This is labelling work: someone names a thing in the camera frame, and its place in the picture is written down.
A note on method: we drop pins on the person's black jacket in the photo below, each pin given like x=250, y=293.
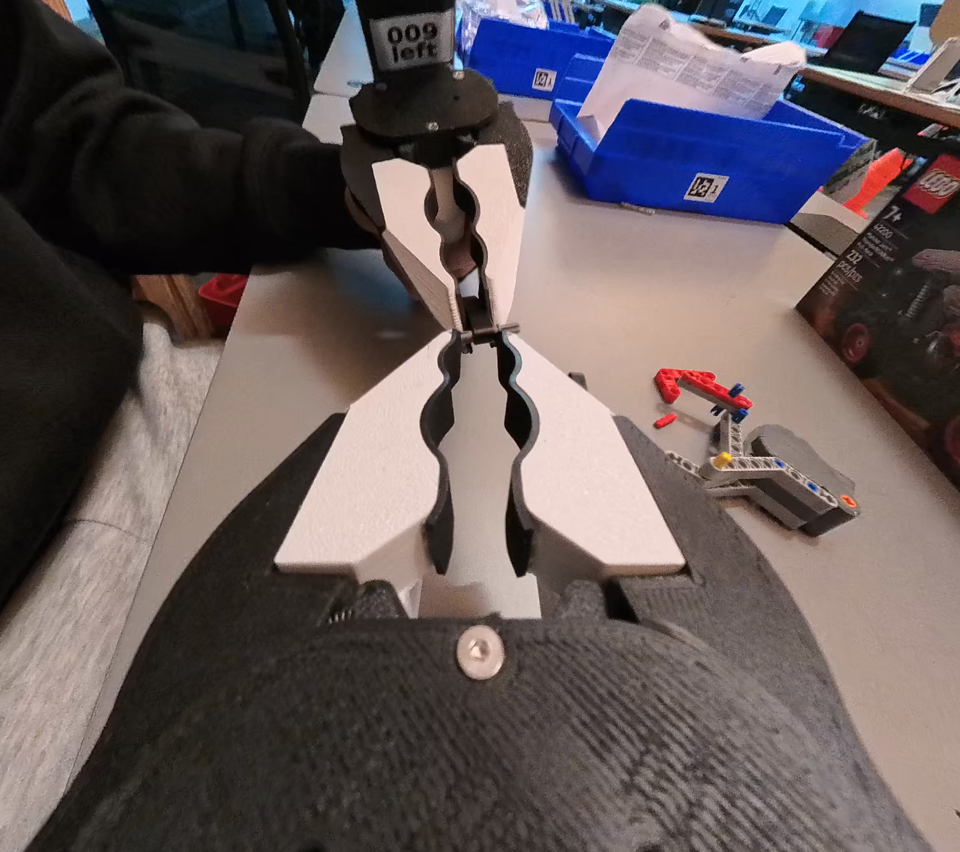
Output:
x=52, y=342

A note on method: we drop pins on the black laptop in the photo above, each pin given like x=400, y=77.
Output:
x=870, y=42

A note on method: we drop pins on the wooden table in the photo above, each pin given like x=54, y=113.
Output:
x=862, y=88

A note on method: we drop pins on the person's grey pants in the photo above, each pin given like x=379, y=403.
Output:
x=75, y=604

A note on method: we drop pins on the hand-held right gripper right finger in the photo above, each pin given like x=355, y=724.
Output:
x=592, y=484

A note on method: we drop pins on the black lego set box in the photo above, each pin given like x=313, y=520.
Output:
x=900, y=312

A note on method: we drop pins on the wooden table leg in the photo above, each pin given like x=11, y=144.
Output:
x=176, y=304

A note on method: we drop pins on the blue bin with paper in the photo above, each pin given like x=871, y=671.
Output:
x=675, y=154

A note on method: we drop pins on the clear plastic bag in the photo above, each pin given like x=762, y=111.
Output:
x=499, y=4

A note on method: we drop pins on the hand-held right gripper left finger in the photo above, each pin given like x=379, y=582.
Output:
x=367, y=477

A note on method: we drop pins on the folded white paper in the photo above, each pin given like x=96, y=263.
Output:
x=690, y=64

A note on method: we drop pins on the black lego beam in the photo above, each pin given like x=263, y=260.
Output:
x=472, y=312

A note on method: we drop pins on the red bin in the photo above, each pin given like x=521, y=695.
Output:
x=221, y=297

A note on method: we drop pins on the blue bin with bag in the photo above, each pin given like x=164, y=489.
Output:
x=517, y=53

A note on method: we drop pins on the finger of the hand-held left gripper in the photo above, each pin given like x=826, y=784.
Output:
x=501, y=214
x=405, y=229

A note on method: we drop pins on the grey lego assembly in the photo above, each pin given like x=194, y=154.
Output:
x=787, y=473

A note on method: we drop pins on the red lego piece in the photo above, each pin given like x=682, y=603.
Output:
x=694, y=383

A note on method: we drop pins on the person's left forearm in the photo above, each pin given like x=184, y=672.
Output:
x=225, y=192

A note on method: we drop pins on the person's left hand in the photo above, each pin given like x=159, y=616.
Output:
x=361, y=218

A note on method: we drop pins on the black lego connector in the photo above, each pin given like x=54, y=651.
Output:
x=578, y=380

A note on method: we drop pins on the black mesh office chair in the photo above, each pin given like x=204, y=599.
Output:
x=187, y=4

